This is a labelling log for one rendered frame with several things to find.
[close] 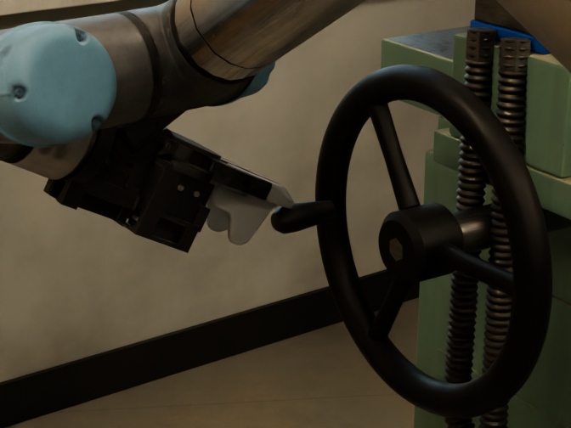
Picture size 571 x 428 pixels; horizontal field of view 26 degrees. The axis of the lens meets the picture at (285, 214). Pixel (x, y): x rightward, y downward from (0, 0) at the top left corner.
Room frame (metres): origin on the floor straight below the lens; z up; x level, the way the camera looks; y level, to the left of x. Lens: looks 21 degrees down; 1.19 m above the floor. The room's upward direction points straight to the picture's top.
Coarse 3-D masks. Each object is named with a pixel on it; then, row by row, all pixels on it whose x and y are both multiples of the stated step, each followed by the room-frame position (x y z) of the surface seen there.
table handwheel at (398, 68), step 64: (384, 128) 0.96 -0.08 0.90; (320, 192) 1.03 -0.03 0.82; (512, 192) 0.82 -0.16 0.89; (384, 256) 0.93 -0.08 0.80; (448, 256) 0.89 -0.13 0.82; (512, 256) 0.82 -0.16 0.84; (384, 320) 0.96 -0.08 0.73; (512, 320) 0.81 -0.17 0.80; (448, 384) 0.89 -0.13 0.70; (512, 384) 0.82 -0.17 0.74
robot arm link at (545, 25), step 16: (496, 0) 0.44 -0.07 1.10; (512, 0) 0.42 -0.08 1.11; (528, 0) 0.41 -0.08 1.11; (544, 0) 0.40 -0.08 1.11; (560, 0) 0.39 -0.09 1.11; (528, 16) 0.41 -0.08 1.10; (544, 16) 0.40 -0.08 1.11; (560, 16) 0.39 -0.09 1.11; (544, 32) 0.41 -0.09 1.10; (560, 32) 0.40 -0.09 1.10; (560, 48) 0.40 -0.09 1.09
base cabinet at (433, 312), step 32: (448, 288) 1.16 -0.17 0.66; (480, 288) 1.12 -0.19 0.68; (480, 320) 1.12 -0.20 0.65; (416, 352) 1.21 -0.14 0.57; (480, 352) 1.12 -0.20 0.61; (544, 352) 1.04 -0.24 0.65; (544, 384) 1.04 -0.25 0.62; (416, 416) 1.20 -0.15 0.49; (480, 416) 1.11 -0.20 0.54; (512, 416) 1.07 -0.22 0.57; (544, 416) 1.03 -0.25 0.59
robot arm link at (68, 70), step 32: (0, 32) 0.77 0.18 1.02; (32, 32) 0.74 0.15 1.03; (64, 32) 0.74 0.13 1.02; (96, 32) 0.79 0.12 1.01; (128, 32) 0.80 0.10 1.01; (0, 64) 0.73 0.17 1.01; (32, 64) 0.72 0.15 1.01; (64, 64) 0.73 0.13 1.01; (96, 64) 0.75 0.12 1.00; (128, 64) 0.78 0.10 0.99; (0, 96) 0.72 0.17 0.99; (32, 96) 0.72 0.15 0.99; (64, 96) 0.73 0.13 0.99; (96, 96) 0.74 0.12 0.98; (128, 96) 0.78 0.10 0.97; (0, 128) 0.74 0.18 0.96; (32, 128) 0.72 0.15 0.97; (64, 128) 0.72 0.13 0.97; (96, 128) 0.74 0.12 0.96
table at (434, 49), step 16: (432, 32) 1.30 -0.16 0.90; (448, 32) 1.30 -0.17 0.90; (384, 48) 1.27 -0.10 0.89; (400, 48) 1.24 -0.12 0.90; (416, 48) 1.23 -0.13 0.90; (432, 48) 1.23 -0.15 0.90; (448, 48) 1.23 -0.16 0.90; (384, 64) 1.27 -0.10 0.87; (400, 64) 1.24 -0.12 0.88; (416, 64) 1.22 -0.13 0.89; (432, 64) 1.20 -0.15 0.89; (448, 64) 1.18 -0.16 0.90; (432, 112) 1.20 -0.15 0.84; (448, 128) 1.05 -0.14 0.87; (448, 144) 1.03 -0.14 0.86; (448, 160) 1.03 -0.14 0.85; (544, 176) 0.93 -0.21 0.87; (544, 192) 0.92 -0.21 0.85; (560, 192) 0.91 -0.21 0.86; (544, 208) 0.92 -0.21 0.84; (560, 208) 0.91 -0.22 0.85
